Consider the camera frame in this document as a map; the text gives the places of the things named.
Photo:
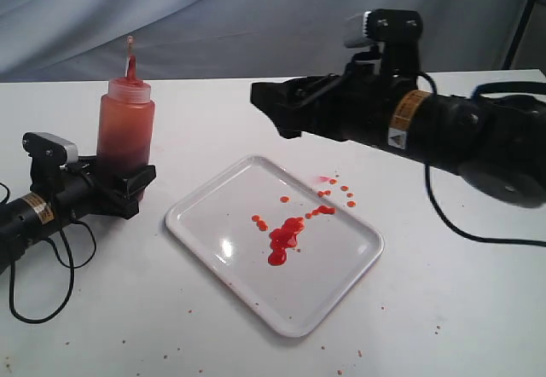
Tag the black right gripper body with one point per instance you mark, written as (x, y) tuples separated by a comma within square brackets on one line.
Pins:
[(356, 105)]

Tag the red sauce squeeze bottle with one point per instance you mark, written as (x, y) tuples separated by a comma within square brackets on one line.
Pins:
[(126, 121)]

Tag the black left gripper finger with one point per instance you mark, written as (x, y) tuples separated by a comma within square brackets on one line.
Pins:
[(134, 184)]

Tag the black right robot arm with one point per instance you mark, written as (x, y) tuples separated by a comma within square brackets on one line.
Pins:
[(494, 139)]

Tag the grey backdrop cloth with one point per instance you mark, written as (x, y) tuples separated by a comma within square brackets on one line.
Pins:
[(61, 40)]

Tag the black tripod stand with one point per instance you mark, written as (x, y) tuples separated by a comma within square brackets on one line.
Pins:
[(518, 34)]

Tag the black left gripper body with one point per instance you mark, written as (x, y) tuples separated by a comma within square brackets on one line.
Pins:
[(73, 191)]

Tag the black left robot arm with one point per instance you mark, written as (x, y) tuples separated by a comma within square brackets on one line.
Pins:
[(24, 222)]

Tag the white rectangular plastic tray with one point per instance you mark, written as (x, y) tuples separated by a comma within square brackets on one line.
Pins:
[(287, 251)]

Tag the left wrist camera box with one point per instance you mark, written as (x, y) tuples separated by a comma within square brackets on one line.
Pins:
[(49, 147)]

